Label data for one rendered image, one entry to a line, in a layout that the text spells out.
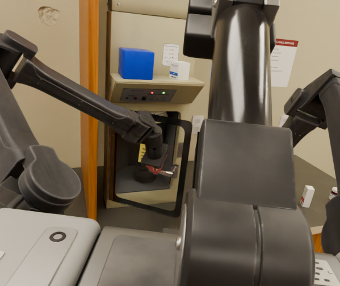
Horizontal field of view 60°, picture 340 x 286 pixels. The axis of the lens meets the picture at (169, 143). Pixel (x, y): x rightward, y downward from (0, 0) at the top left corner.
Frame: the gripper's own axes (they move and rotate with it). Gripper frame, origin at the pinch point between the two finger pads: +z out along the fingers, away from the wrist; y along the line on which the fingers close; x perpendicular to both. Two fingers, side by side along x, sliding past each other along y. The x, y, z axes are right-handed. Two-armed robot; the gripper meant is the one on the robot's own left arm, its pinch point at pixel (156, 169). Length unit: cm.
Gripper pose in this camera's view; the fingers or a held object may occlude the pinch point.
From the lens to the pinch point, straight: 105.6
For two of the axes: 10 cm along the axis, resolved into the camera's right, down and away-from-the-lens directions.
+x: 9.5, 2.0, -2.2
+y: -3.0, 7.0, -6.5
